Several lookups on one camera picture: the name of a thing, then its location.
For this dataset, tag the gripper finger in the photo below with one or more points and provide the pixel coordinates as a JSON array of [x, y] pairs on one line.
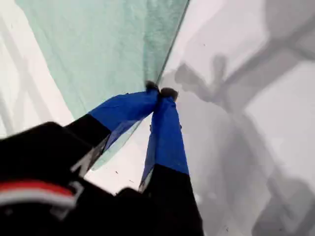
[[167, 137], [123, 108]]

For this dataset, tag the pale green T-shirt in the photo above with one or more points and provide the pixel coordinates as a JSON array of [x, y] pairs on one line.
[[98, 49]]

